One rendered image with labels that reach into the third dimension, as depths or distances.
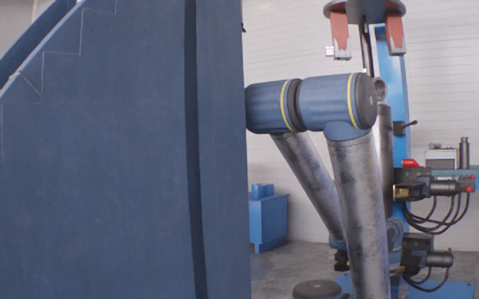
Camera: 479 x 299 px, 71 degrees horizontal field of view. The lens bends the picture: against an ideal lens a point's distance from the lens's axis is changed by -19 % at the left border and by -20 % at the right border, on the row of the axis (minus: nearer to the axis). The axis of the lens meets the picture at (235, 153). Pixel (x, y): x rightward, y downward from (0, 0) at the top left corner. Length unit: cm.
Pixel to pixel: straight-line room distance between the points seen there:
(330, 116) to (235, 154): 25
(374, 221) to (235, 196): 41
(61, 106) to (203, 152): 37
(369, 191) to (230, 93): 45
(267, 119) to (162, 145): 37
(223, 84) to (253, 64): 454
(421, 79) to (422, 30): 58
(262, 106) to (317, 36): 400
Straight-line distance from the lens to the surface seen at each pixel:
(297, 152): 120
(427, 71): 451
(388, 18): 263
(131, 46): 79
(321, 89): 101
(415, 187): 233
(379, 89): 260
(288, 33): 526
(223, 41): 99
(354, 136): 101
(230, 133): 97
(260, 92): 110
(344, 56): 250
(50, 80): 68
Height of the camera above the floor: 128
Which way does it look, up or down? 2 degrees down
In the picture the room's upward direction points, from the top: 2 degrees counter-clockwise
